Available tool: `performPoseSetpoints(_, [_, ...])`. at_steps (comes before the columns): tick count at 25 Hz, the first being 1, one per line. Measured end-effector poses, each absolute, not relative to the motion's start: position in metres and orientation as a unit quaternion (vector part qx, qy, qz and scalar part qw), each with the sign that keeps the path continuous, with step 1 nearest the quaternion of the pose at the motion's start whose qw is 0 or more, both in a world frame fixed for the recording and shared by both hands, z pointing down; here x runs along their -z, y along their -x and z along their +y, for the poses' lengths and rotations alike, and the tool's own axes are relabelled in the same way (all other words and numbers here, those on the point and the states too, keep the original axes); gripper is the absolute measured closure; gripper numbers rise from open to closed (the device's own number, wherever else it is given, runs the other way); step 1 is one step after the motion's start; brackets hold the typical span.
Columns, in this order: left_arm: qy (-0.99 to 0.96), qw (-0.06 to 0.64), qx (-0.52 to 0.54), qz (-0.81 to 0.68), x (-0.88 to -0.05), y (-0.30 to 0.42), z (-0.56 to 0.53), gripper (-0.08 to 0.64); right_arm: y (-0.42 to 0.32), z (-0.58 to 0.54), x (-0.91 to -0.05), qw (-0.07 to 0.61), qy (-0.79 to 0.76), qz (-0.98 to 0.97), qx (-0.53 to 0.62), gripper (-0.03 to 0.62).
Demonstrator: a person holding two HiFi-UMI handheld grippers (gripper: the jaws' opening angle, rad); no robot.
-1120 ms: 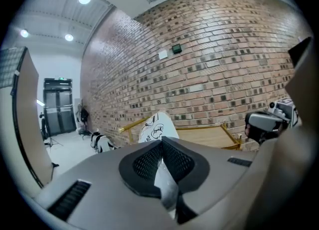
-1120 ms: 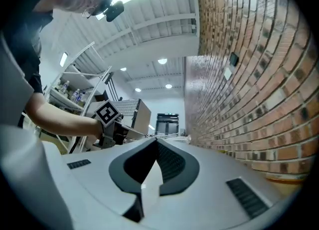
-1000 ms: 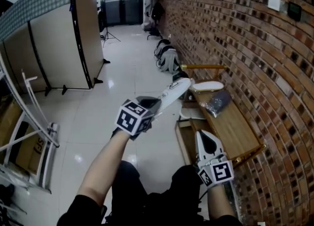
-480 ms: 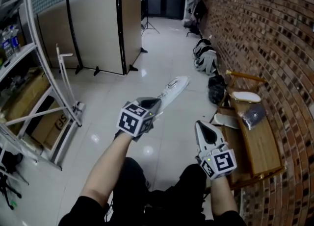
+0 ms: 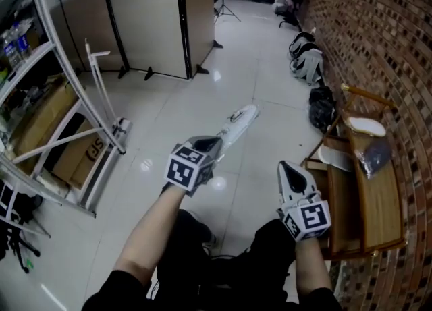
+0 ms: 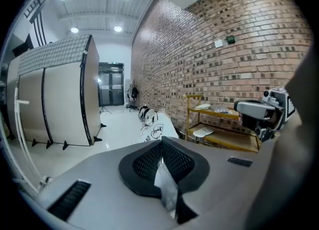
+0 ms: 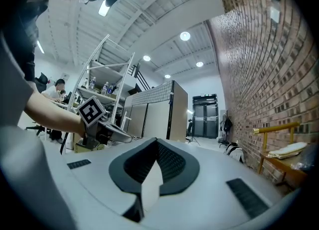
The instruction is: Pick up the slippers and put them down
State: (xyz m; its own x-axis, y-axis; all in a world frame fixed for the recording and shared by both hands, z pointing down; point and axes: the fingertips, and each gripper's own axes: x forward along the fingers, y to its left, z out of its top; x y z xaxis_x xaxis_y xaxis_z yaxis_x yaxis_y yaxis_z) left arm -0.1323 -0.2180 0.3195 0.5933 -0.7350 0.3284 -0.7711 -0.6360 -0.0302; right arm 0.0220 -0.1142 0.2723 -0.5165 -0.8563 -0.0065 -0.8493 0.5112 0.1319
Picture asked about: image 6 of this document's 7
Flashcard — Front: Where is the beige folding partition screen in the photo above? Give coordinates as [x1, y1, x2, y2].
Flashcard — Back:
[6, 33, 107, 151]

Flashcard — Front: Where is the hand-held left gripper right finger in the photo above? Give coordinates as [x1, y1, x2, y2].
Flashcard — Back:
[161, 136, 274, 230]

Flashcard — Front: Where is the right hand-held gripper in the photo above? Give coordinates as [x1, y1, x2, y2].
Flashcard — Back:
[233, 86, 297, 143]

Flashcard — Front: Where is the wooden shoe rack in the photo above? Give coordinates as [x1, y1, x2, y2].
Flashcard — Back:
[185, 94, 261, 153]

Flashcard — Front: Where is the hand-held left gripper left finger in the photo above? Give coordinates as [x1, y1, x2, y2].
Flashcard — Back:
[37, 139, 178, 230]

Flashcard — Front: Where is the white shoe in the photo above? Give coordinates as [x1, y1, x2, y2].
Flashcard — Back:
[154, 156, 180, 219]

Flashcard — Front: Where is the black coat rack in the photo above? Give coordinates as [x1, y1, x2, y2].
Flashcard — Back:
[126, 79, 140, 111]

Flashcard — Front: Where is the black and white printed bag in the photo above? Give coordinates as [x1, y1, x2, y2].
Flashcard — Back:
[139, 111, 180, 144]

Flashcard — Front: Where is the person's right forearm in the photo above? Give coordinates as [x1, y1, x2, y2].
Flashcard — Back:
[245, 44, 319, 230]

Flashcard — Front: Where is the black cable ladder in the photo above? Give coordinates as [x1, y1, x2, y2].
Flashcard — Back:
[23, 0, 48, 47]

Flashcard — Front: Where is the dark grey plastic bag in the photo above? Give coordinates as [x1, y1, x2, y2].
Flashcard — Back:
[210, 105, 231, 114]

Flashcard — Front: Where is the grey and black backpack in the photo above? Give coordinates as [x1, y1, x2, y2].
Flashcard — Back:
[138, 106, 148, 121]
[146, 108, 157, 123]

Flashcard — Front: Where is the black double door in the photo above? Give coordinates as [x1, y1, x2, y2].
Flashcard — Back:
[98, 62, 125, 107]

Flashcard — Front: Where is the white tube stand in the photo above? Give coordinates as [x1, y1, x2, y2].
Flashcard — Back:
[13, 81, 54, 192]

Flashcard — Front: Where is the black tripod light stand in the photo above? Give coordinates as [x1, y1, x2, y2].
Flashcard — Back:
[96, 78, 113, 115]

